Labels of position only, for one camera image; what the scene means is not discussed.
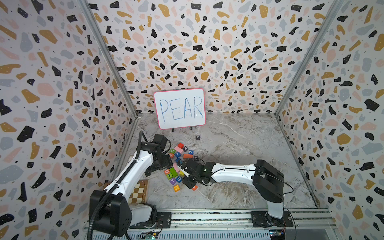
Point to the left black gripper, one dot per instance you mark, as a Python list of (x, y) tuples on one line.
[(167, 162)]

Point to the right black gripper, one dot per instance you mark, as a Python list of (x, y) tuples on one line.
[(186, 183)]

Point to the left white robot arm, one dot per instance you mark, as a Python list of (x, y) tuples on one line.
[(110, 210)]

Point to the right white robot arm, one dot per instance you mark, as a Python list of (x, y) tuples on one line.
[(265, 178)]

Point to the long pink block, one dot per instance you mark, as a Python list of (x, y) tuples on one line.
[(179, 150), (176, 167)]

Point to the long green block left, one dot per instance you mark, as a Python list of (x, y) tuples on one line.
[(173, 172)]

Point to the blue 9 block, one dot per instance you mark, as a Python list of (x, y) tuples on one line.
[(179, 179)]

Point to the long orange block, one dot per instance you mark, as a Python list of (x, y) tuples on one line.
[(188, 156)]

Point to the purple Y block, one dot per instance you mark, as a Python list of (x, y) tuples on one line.
[(173, 181)]

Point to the orange X block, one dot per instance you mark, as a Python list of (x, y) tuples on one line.
[(176, 188)]

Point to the wooden chessboard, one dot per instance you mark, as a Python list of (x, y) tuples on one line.
[(134, 193)]

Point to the pink framed whiteboard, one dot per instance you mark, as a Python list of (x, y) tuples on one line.
[(180, 108)]

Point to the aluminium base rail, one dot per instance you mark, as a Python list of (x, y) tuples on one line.
[(233, 224)]

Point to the aluminium corner post left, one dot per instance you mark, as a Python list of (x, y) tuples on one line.
[(84, 5)]

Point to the aluminium corner post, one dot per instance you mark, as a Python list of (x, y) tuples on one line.
[(84, 5), (331, 14)]

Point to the aluminium corner post right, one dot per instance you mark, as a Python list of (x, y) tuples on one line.
[(331, 14)]

